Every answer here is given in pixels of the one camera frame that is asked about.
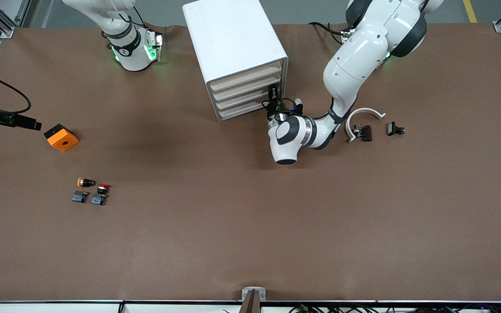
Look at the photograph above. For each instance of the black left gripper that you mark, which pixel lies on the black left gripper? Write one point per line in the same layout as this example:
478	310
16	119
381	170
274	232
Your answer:
273	107

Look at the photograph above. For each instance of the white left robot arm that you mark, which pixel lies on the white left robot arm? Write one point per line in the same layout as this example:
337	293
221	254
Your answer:
355	65

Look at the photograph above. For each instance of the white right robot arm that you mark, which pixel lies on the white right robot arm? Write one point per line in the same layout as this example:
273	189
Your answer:
131	48

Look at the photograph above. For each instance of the orange push button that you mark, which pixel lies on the orange push button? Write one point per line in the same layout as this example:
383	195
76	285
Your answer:
85	182

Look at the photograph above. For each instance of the red mushroom push button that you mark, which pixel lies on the red mushroom push button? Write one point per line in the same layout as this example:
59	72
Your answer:
103	188

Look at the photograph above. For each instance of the white curved plastic piece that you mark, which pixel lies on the white curved plastic piece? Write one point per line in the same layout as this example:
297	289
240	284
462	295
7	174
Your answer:
363	111

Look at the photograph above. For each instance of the blue contact block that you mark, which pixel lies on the blue contact block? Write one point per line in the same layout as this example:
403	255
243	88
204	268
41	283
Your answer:
79	197
98	199

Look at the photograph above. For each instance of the orange and black switch box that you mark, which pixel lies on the orange and black switch box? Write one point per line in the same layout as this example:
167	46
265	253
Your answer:
62	139

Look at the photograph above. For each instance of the dark brown switch part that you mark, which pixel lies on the dark brown switch part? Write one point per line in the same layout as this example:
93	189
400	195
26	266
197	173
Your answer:
365	133

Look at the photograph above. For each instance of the small black switch part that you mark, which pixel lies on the small black switch part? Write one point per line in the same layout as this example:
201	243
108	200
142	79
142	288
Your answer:
393	128

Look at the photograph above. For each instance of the grey metal bracket with post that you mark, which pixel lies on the grey metal bracket with post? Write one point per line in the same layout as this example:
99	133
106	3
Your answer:
252	298

